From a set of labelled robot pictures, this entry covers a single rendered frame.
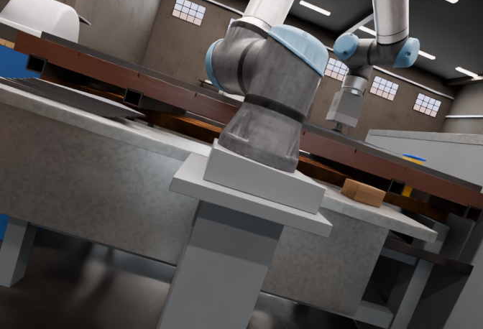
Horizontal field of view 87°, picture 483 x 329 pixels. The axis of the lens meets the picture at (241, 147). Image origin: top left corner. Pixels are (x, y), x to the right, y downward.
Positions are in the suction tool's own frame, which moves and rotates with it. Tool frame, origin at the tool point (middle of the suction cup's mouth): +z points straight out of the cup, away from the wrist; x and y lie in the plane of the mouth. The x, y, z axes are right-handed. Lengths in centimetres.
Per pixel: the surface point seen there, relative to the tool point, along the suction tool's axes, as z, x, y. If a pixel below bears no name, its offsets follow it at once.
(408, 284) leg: 42, 4, -45
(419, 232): 18.2, 28.3, -17.2
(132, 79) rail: 5, 6, 69
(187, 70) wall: -146, -1057, 242
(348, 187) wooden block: 14.0, 16.8, -1.6
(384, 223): 18.8, 28.0, -7.6
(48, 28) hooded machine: -28, -247, 267
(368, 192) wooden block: 13.3, 19.6, -6.1
